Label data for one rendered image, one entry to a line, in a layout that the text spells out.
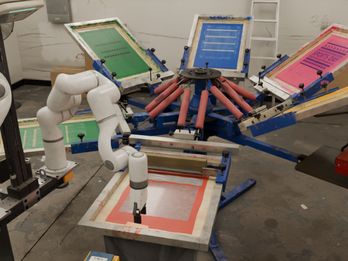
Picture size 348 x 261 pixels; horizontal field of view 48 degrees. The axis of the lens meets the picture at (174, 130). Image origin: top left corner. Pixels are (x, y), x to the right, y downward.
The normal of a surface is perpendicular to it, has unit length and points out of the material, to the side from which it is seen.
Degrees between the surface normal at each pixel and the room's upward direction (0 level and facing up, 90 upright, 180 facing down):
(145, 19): 90
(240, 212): 0
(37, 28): 90
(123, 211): 0
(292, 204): 0
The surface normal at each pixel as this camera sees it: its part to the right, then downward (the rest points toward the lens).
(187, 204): 0.00, -0.91
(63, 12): -0.24, 0.39
